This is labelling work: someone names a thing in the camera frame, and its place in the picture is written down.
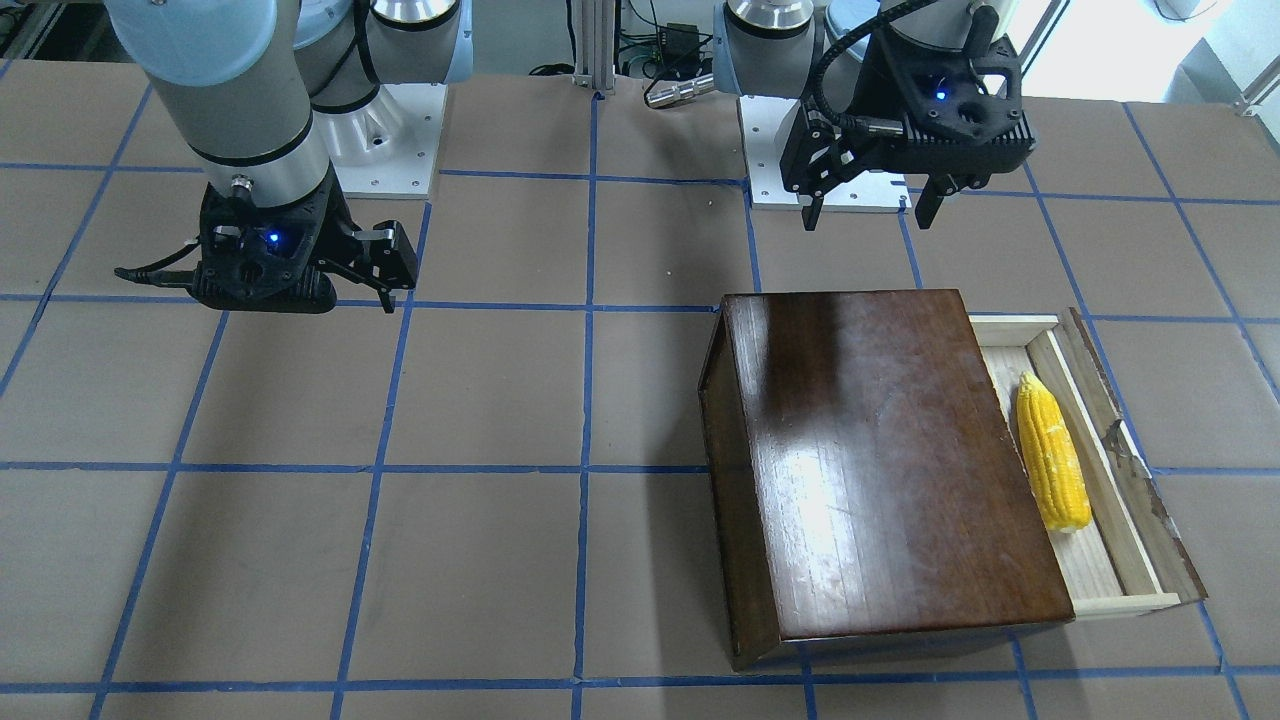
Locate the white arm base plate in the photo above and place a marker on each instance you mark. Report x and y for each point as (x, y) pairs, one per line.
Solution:
(388, 149)

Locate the dark brown wooden drawer box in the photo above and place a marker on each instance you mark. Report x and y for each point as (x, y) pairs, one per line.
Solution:
(869, 499)

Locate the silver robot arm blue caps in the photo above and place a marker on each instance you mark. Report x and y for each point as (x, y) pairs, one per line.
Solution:
(282, 102)

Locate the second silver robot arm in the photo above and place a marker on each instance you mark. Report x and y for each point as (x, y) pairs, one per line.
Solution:
(765, 48)

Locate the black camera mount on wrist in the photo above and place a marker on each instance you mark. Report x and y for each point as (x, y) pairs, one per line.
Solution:
(252, 259)

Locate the light wood drawer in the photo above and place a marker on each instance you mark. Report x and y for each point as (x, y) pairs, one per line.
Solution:
(1130, 560)

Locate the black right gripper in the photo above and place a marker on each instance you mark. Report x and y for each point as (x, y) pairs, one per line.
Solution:
(340, 225)

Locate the aluminium frame post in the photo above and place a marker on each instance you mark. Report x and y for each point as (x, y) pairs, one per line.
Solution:
(594, 46)

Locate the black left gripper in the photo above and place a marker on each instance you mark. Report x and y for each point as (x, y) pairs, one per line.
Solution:
(872, 88)

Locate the yellow corn cob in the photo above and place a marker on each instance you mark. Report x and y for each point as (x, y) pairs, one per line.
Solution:
(1053, 466)

